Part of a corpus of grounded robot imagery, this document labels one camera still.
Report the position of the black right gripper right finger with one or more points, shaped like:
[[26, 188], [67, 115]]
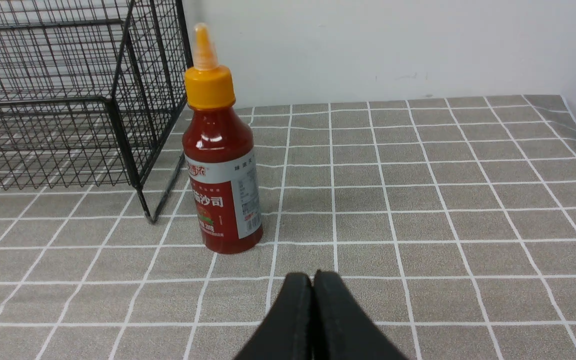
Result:
[[341, 329]]

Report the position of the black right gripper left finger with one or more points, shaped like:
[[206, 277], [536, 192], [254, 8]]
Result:
[[285, 332]]

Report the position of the red ketchup squeeze bottle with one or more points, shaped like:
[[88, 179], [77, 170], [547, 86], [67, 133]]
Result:
[[219, 151]]

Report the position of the grey checked tablecloth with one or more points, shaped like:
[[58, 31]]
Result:
[[451, 220]]

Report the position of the black wire mesh shelf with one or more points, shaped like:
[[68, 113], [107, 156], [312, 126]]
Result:
[[90, 91]]

